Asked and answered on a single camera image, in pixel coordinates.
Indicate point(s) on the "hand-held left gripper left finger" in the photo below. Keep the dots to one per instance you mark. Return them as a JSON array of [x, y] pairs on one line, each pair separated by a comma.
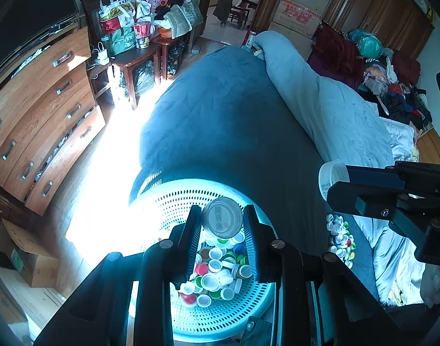
[[193, 247]]

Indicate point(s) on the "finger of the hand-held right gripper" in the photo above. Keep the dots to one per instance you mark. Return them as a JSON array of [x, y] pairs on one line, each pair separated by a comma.
[[371, 174], [364, 198]]

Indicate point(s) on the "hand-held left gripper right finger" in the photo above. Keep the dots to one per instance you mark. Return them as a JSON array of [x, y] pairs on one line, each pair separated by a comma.
[[250, 247]]

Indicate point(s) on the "pile of plastic bottle caps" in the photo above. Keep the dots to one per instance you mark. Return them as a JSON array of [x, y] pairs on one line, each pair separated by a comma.
[[339, 238], [212, 281]]

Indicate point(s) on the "grey white bottle cap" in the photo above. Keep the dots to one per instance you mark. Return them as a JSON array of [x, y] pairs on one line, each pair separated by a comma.
[[221, 218]]

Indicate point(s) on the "teal plastic basket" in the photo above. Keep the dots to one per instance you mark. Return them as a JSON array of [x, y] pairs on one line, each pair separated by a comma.
[[162, 202]]

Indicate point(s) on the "person's right hand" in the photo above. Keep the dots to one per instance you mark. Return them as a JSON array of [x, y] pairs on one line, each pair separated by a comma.
[[434, 284]]

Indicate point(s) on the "white quilt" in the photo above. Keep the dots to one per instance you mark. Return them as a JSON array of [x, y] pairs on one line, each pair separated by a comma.
[[400, 137]]

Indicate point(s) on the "light blue blanket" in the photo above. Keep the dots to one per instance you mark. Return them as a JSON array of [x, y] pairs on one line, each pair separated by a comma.
[[331, 108]]

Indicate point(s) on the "heap of colourful clothes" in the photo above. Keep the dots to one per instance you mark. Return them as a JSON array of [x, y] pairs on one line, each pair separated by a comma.
[[396, 90]]

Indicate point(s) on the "dark red cloth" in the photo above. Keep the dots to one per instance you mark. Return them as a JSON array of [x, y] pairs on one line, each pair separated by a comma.
[[335, 56]]

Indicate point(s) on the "teal plastic bag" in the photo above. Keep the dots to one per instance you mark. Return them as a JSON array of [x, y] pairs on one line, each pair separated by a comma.
[[366, 43]]

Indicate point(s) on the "blue bed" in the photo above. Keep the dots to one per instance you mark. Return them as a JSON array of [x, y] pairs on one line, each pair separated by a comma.
[[223, 115]]

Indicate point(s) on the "plain cardboard box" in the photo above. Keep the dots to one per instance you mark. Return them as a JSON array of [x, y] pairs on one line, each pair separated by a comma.
[[288, 41]]

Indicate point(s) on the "wooden wardrobe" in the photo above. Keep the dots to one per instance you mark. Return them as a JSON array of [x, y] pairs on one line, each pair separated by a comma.
[[378, 10]]

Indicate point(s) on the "small yellow toy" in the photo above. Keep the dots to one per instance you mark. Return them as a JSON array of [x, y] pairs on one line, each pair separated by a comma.
[[257, 52]]

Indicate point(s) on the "open cardboard box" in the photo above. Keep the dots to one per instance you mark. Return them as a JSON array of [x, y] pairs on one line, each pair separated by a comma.
[[25, 252]]

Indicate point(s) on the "black plastic bag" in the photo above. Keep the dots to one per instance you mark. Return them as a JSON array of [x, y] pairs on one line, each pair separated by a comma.
[[142, 79]]

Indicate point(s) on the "flat cardboard sheet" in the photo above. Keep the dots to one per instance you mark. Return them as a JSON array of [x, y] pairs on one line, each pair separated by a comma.
[[21, 306]]

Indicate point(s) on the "red printed cardboard box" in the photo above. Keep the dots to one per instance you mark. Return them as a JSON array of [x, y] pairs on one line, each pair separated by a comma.
[[299, 7]]

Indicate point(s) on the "dark wooden side table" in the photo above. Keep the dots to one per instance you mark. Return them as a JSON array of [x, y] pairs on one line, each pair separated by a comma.
[[133, 59]]

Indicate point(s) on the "small reddish wooden table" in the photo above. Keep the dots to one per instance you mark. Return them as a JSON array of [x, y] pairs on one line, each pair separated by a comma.
[[169, 41]]

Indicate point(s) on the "white power strip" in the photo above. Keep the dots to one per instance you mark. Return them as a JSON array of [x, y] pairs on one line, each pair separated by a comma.
[[101, 54]]

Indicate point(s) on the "green bag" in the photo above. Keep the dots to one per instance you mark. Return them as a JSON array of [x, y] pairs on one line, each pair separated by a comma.
[[119, 43]]

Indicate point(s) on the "red instant noodle cup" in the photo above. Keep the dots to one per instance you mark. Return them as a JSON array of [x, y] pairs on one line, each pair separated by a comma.
[[141, 36]]

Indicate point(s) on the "wooden dresser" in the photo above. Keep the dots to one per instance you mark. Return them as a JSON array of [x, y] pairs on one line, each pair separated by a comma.
[[36, 90]]

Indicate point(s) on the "chair with dark coat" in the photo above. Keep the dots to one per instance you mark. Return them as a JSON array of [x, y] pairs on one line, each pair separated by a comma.
[[225, 5]]

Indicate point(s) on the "white woven bag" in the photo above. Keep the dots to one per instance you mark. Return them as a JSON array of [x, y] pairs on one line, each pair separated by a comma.
[[184, 18]]

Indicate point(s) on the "dark wooden door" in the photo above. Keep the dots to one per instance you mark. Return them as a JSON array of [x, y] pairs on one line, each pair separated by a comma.
[[205, 3]]

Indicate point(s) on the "white red shopping bag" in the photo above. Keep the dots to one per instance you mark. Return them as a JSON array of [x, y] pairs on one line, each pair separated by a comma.
[[115, 14]]

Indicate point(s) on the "black television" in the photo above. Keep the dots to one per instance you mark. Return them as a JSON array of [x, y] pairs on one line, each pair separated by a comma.
[[25, 14]]

